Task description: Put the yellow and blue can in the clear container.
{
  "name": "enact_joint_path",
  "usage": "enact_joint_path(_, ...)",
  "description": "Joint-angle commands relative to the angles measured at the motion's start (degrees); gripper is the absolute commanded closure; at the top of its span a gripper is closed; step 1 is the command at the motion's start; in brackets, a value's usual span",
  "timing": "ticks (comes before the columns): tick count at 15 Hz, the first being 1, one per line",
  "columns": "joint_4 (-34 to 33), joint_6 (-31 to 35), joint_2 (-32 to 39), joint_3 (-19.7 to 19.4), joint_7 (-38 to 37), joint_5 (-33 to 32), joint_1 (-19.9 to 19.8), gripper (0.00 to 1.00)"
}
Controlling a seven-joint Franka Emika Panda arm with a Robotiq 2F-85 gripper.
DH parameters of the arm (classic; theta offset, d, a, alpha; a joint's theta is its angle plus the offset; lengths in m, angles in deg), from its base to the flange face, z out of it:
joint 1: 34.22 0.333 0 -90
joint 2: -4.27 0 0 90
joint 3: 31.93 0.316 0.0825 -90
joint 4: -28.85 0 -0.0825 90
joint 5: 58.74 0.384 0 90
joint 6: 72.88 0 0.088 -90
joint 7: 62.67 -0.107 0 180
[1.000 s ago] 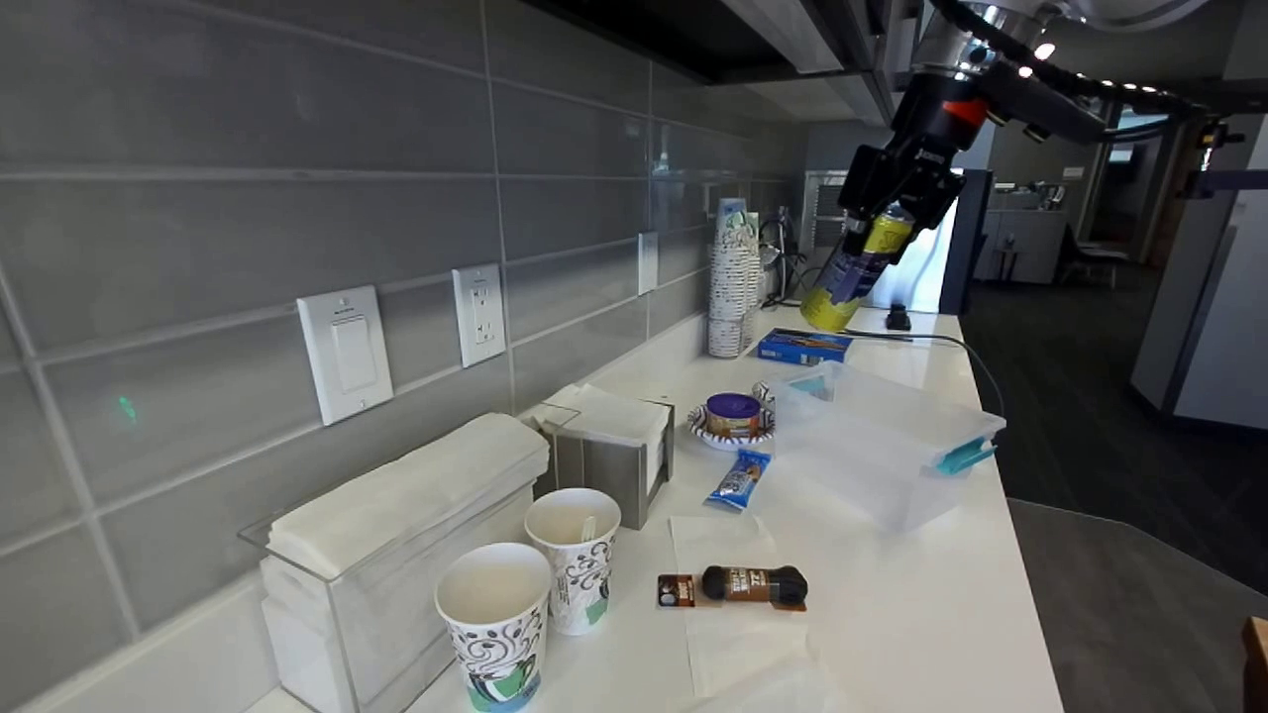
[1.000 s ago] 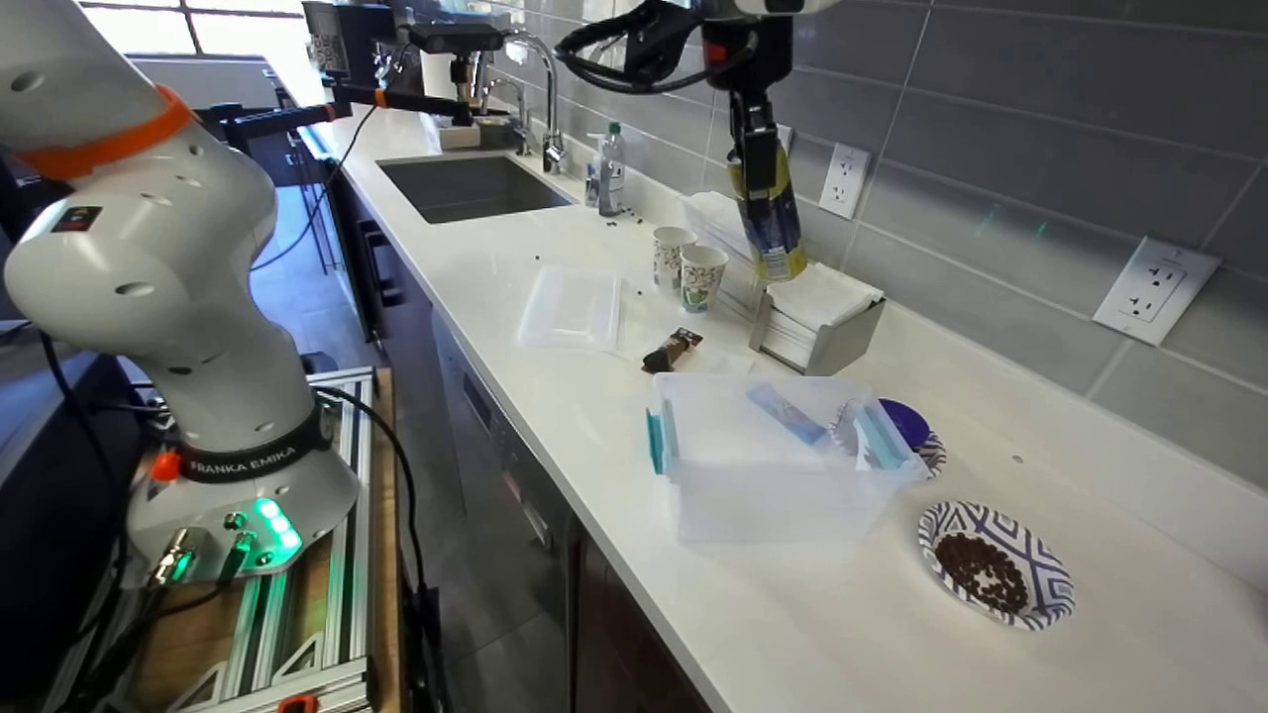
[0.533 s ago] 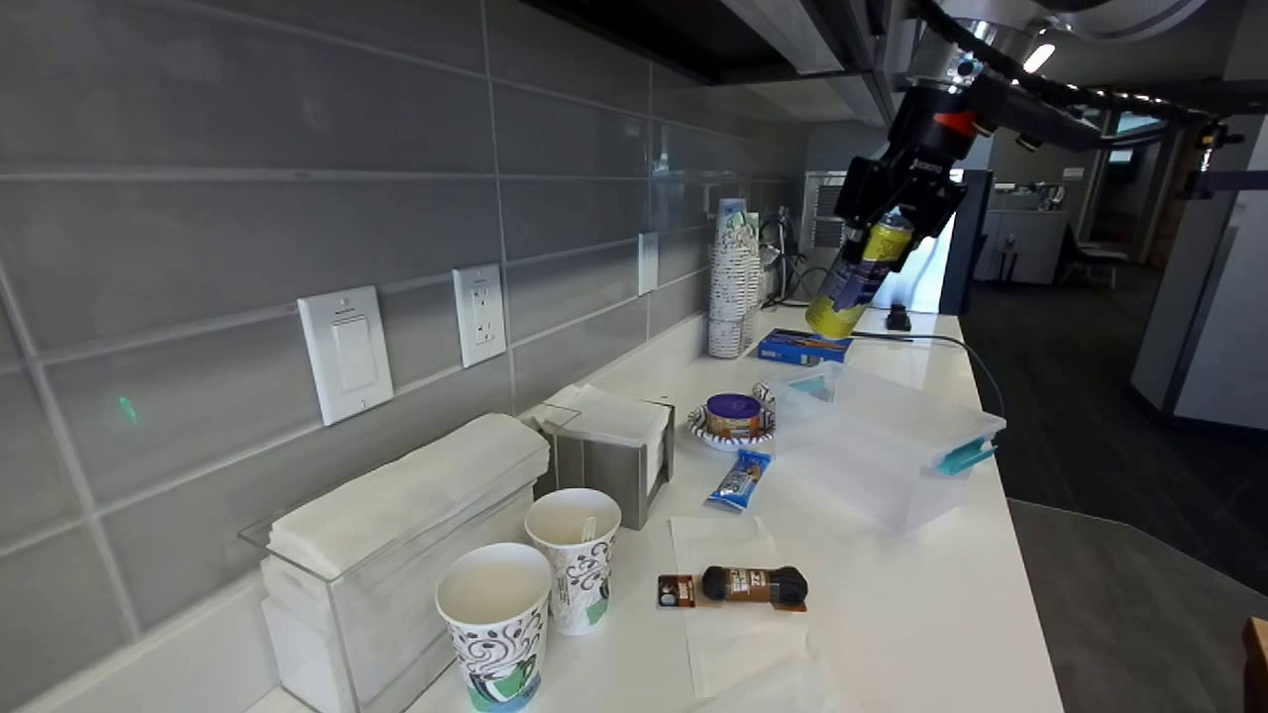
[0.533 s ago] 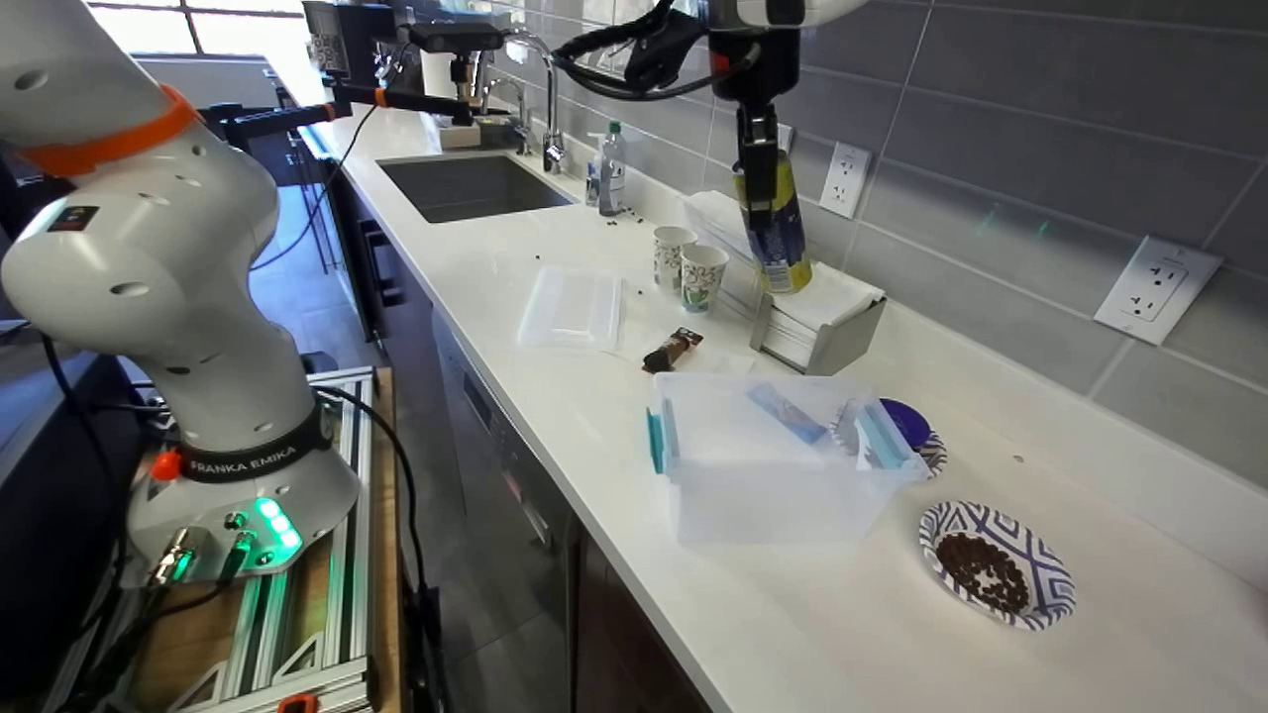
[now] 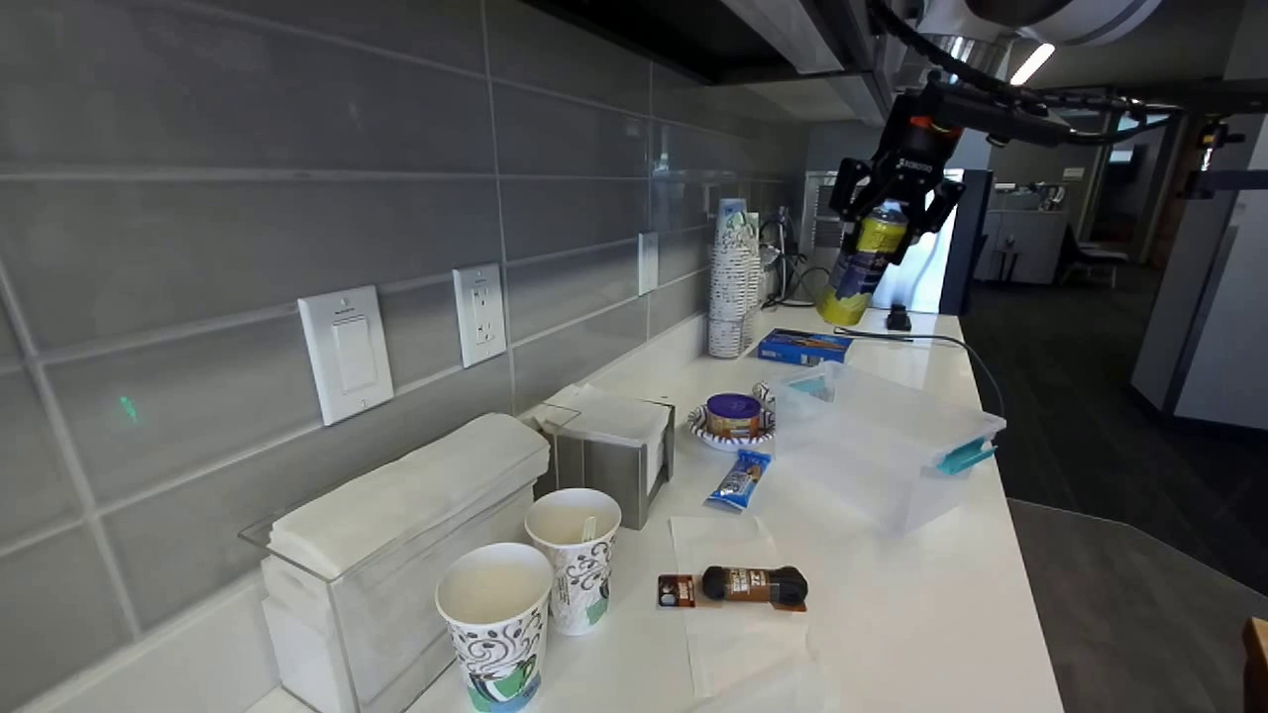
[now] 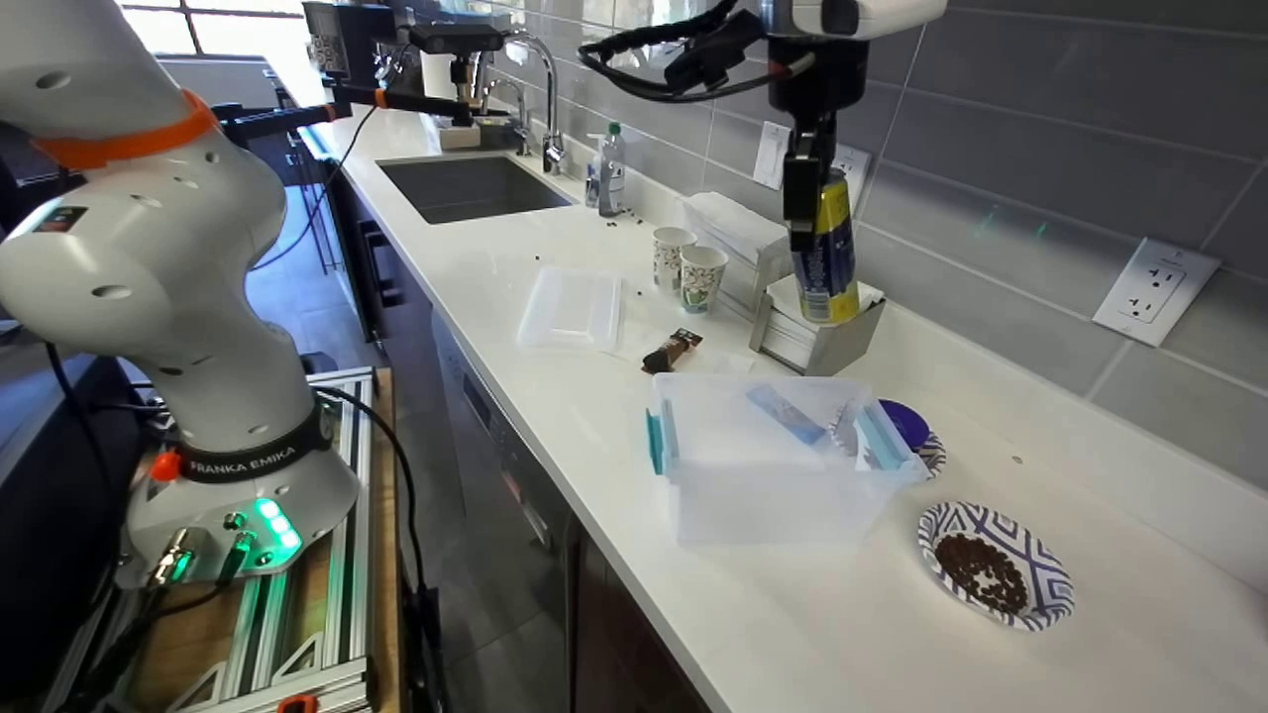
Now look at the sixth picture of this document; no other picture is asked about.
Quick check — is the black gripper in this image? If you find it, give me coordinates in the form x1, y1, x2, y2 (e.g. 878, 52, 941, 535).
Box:
776, 109, 842, 258

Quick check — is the yellow and blue can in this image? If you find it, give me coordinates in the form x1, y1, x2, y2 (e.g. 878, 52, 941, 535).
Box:
790, 172, 864, 328

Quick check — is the clear flat container lid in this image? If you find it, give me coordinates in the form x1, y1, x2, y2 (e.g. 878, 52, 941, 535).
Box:
510, 261, 628, 358

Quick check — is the clear plastic container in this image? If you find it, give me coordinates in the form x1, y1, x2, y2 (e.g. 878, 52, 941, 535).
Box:
643, 372, 930, 553

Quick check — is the printed white paper cup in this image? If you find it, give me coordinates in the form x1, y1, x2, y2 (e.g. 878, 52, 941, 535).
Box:
650, 222, 702, 294
673, 246, 734, 316

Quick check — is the metal napkin dispenser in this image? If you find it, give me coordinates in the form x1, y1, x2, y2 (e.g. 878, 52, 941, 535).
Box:
753, 271, 890, 382

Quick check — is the brown snack bar wrapper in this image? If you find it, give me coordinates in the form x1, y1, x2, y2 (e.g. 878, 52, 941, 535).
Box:
643, 324, 704, 378

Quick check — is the clear water bottle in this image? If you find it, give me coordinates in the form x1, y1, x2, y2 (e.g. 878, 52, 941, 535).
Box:
594, 119, 628, 222

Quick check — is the blue snack packet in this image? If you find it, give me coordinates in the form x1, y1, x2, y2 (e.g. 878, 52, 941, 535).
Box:
747, 385, 833, 447

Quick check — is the purple round tin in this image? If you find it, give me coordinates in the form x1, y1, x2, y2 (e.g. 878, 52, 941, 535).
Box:
877, 397, 949, 472

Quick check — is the chrome sink faucet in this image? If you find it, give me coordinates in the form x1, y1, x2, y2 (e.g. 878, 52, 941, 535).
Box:
506, 36, 569, 178

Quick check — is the steel undermount sink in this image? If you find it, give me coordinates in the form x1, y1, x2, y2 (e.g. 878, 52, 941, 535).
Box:
375, 152, 576, 232

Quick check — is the brown coffee beans pile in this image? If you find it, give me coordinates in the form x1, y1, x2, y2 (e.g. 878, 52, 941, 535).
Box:
930, 533, 1030, 620

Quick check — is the blue patterned paper plate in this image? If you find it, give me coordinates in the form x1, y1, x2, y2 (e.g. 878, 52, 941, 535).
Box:
914, 500, 1078, 636

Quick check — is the dark base cabinet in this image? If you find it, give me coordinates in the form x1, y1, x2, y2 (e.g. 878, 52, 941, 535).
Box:
321, 172, 717, 713

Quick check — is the black appliance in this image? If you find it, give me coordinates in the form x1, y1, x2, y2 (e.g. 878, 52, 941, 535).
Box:
297, 0, 506, 96

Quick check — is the black rod with orange clips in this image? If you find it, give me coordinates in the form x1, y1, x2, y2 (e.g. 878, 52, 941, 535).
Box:
212, 79, 482, 138

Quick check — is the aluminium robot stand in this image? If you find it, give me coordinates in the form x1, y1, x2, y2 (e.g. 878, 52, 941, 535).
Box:
75, 368, 399, 713

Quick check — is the white blank wall plate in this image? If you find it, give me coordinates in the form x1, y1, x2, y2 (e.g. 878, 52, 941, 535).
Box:
747, 119, 791, 191

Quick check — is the white wall power outlet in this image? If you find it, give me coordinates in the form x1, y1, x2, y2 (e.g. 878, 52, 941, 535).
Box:
833, 138, 877, 222
1089, 236, 1224, 349

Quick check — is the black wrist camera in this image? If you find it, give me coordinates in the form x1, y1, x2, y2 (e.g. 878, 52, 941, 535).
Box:
660, 9, 768, 96

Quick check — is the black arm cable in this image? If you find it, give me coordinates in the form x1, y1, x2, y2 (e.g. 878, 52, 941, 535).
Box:
576, 0, 798, 109

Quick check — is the black floor cable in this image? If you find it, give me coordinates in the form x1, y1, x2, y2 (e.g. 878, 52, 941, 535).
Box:
314, 385, 446, 713

